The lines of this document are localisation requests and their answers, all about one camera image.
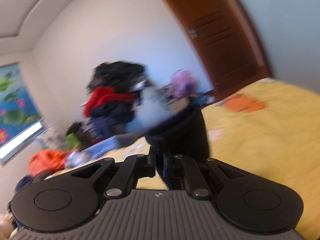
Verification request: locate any red garment on pile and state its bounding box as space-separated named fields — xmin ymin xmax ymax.
xmin=82 ymin=86 xmax=137 ymax=118

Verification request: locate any silver door handle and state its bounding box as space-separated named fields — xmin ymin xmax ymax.
xmin=188 ymin=29 xmax=200 ymax=39

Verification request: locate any black clothes pile top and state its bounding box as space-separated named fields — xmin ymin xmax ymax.
xmin=86 ymin=61 xmax=150 ymax=93

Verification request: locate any purple plastic bag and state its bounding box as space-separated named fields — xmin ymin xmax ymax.
xmin=169 ymin=69 xmax=197 ymax=99

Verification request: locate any light blue folded cloth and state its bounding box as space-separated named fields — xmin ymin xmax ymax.
xmin=82 ymin=136 xmax=120 ymax=160

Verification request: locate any orange plastic bag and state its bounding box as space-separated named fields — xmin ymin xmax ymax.
xmin=28 ymin=150 xmax=71 ymax=177

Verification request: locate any navy blue small garment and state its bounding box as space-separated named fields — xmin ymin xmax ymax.
xmin=145 ymin=102 xmax=210 ymax=190

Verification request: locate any brown wooden door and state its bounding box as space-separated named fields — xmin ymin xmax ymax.
xmin=165 ymin=0 xmax=273 ymax=101

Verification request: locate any white crumpled cloth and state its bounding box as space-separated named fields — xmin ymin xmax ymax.
xmin=65 ymin=151 xmax=90 ymax=168

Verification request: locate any yellow floral bed quilt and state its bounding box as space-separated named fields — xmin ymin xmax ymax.
xmin=44 ymin=78 xmax=320 ymax=240

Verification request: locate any dark navy clothes pile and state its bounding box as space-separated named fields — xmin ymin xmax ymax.
xmin=89 ymin=101 xmax=135 ymax=139

